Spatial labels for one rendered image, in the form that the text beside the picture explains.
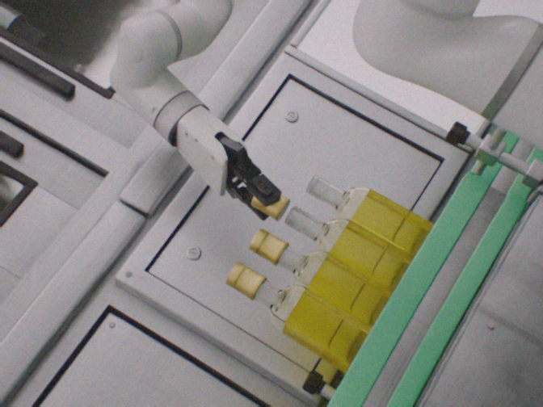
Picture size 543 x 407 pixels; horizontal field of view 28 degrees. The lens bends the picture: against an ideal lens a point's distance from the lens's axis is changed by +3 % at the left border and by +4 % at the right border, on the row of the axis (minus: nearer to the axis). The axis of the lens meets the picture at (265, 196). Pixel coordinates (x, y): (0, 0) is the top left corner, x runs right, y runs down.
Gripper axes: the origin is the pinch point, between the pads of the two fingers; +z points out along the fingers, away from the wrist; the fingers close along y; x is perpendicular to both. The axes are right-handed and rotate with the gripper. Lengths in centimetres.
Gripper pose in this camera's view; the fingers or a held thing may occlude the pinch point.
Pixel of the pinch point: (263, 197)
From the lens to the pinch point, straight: 146.4
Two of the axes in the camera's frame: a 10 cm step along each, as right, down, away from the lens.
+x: 7.2, -5.8, 3.8
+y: 0.9, -4.6, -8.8
